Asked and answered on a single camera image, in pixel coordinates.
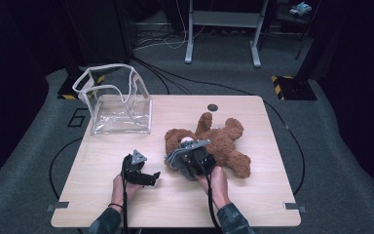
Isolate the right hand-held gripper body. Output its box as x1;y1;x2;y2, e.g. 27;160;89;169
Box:
174;139;217;178

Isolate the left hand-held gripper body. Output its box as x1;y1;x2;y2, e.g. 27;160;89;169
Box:
121;149;148;183

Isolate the grey fluffy cloth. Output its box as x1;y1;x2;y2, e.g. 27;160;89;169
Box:
165;149;203;181

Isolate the brown teddy bear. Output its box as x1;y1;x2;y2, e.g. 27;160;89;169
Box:
164;111;252;179

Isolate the clear plastic bag white trim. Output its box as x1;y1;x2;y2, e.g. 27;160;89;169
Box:
71;62;154;136

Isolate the person's left hand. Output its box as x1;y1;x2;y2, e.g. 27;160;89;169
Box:
111;174;144;209

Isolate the person's right hand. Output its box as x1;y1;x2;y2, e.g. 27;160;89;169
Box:
197;166;232;211

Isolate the grey tape strip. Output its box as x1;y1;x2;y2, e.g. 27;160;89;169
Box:
46;201;70;213
283;202;308;214

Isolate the black yellow-striped stand base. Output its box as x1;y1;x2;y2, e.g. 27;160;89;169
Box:
56;66;106;100
271;75;318;101

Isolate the black cabinet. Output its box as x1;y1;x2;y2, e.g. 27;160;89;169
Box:
61;0;132;66

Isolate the dark side table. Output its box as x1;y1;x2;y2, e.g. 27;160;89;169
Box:
272;0;318;61

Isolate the blue and white packet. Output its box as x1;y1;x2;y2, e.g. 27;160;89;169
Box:
288;1;313;18

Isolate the left hand-held gripper cable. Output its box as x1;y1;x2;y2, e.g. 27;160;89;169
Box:
120;162;130;234

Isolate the hand-held gripper cable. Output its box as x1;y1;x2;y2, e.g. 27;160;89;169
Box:
194;159;223;234
120;162;130;234

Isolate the right hand-held gripper cable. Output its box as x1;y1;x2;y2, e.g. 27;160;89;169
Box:
194;159;223;234

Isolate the curved black floor cable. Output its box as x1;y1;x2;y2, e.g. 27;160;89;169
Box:
49;136;84;200

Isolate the pair of black floor cables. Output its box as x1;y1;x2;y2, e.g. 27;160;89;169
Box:
131;57;193;96

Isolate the long black floor cable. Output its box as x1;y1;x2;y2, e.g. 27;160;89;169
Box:
131;57;306;196

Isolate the white floor cable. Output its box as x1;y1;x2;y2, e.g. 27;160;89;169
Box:
132;0;206;52

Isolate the tangle of black cables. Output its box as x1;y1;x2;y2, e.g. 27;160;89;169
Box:
132;28;189;47

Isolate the white metal desk frame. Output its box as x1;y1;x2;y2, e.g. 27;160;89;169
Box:
184;0;270;68

